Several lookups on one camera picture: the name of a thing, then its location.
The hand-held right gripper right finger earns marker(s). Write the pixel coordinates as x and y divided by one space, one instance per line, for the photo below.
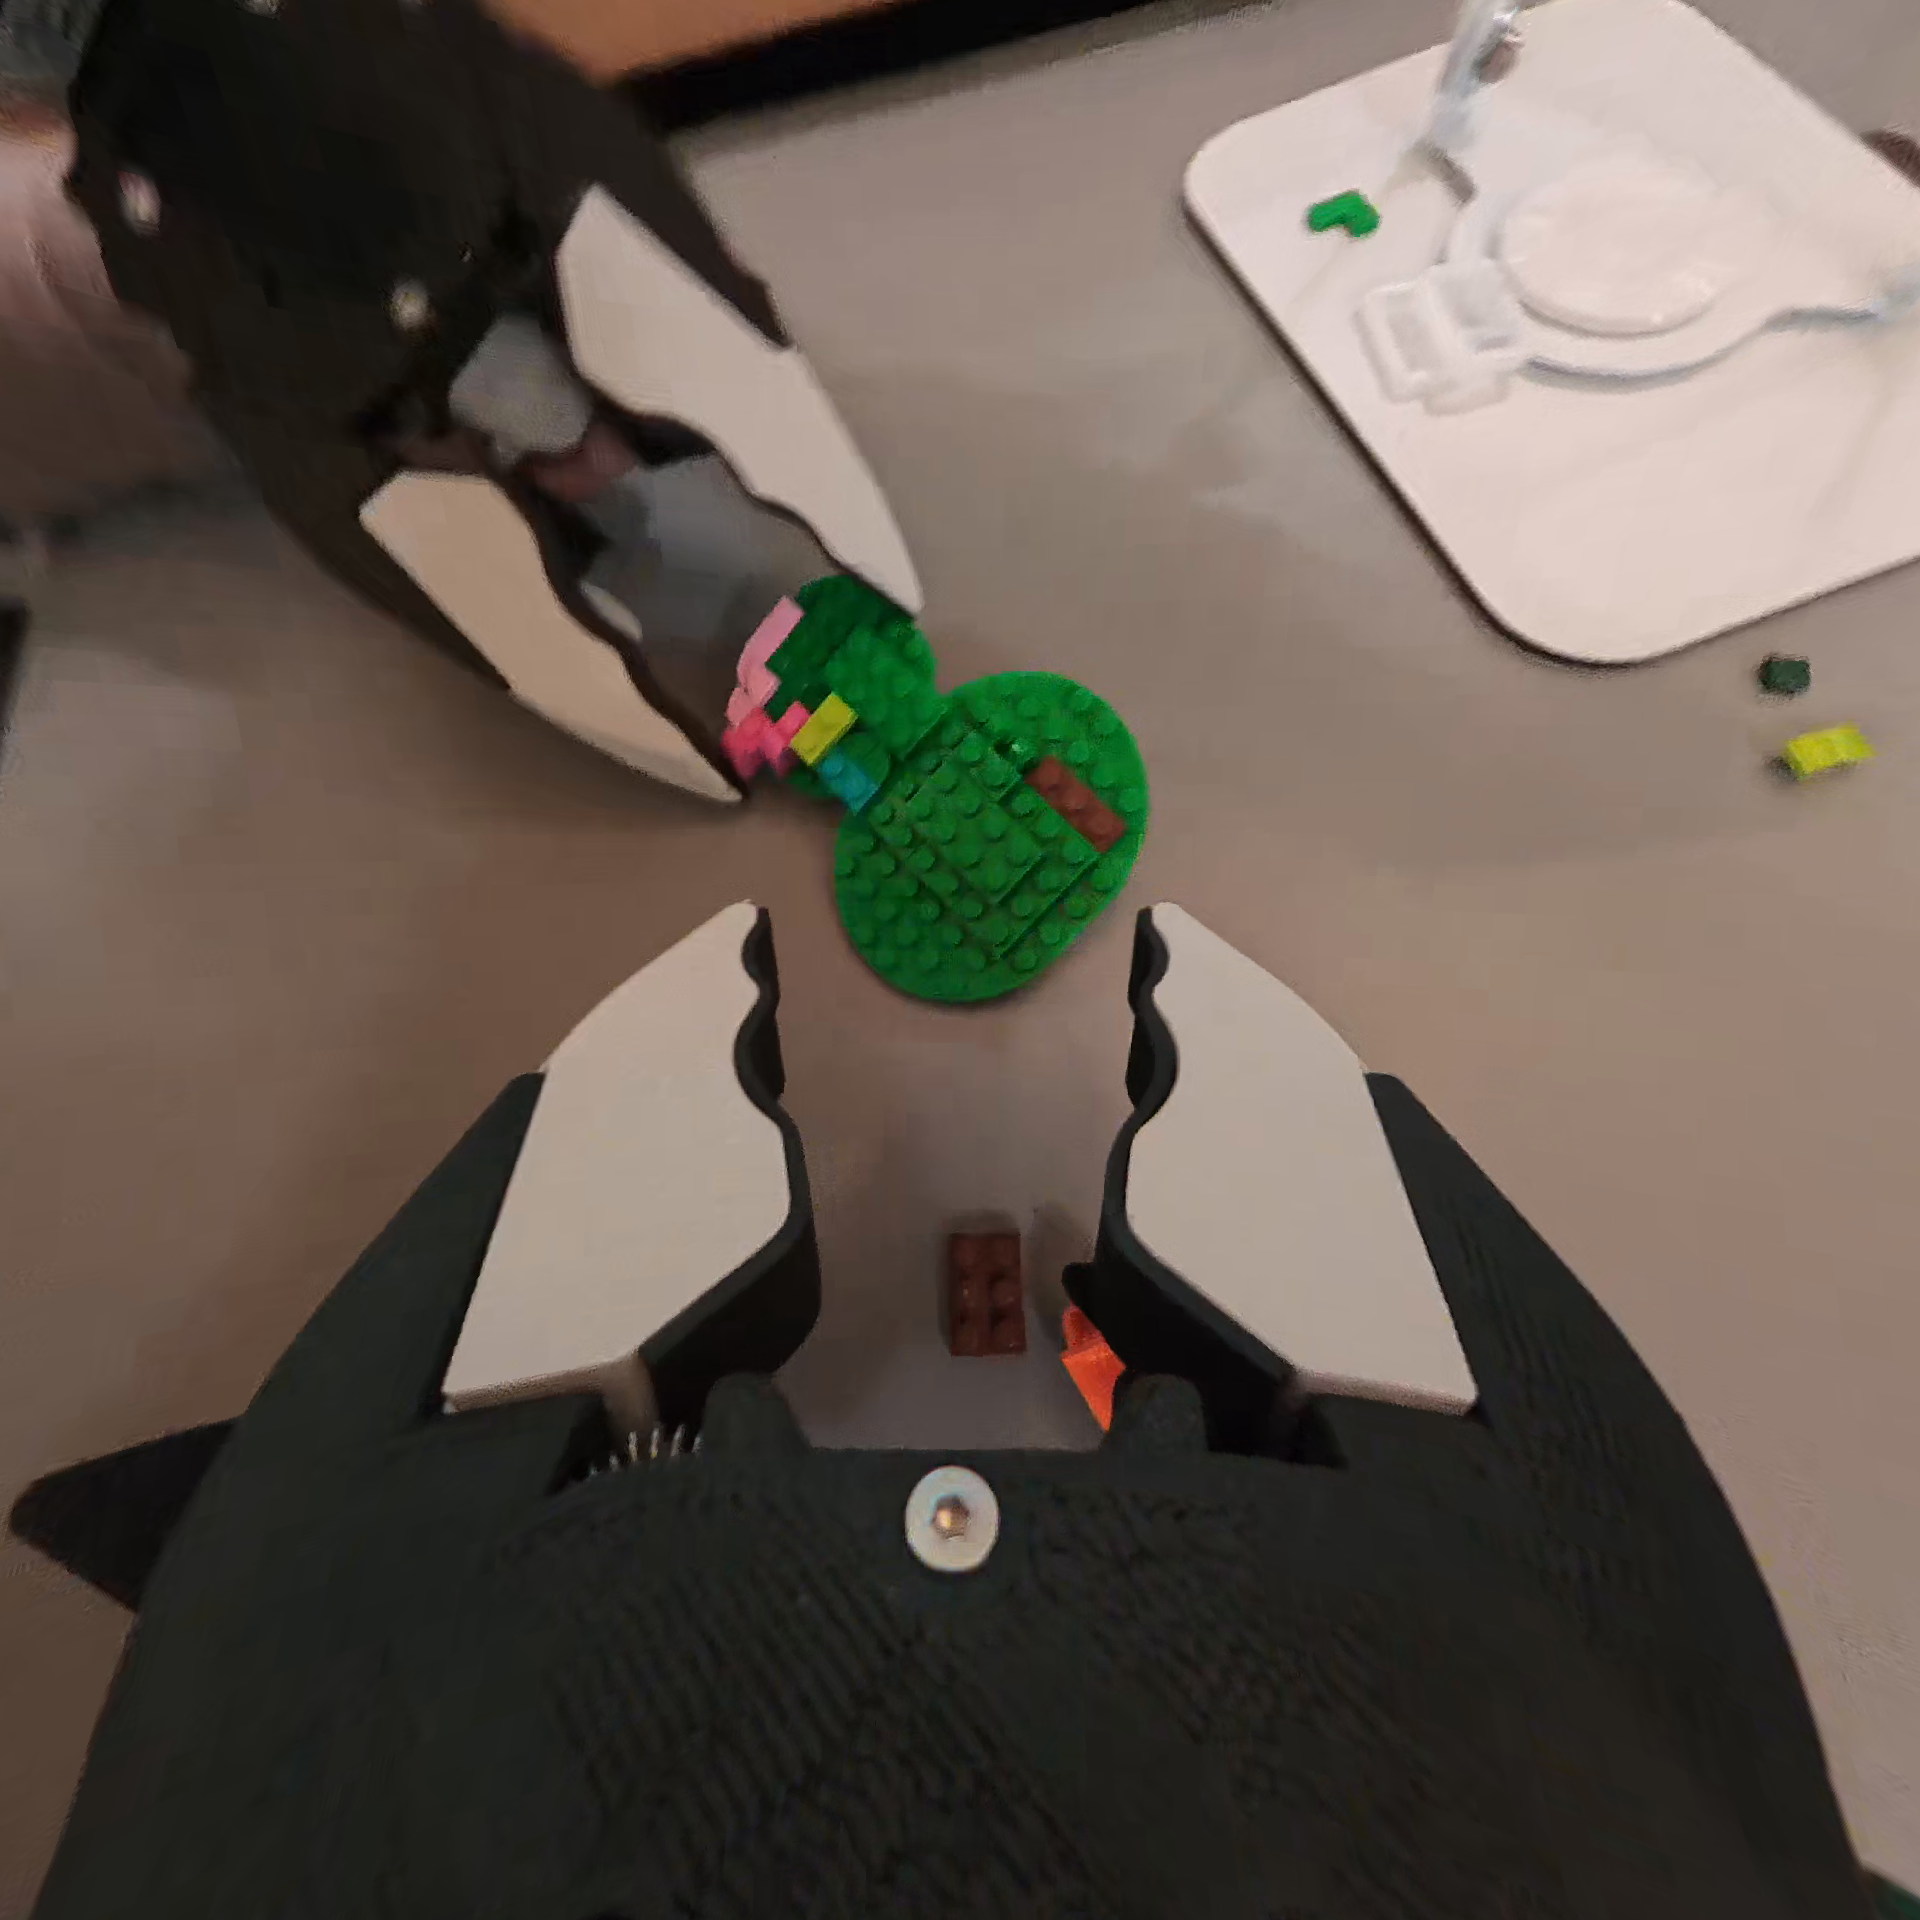
1276 1200

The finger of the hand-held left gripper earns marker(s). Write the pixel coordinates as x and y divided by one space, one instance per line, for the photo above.
705 360
510 599

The green lego build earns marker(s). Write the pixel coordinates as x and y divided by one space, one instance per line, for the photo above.
975 855

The orange lego brick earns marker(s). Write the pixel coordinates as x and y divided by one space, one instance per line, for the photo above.
1093 1358

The lime yellow lego brick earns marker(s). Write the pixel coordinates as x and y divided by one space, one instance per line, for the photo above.
1828 750

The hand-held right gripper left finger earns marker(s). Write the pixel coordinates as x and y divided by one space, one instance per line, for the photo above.
629 1200

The clear plastic stand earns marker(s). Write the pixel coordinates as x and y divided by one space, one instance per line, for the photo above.
1606 285

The dark green lego piece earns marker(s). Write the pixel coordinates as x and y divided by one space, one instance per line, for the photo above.
1783 677

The brown lego brick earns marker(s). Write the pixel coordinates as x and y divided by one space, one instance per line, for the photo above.
985 1289

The green angled lego piece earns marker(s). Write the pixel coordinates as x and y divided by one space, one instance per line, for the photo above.
1341 214

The white square tray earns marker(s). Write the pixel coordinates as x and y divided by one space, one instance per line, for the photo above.
1650 510

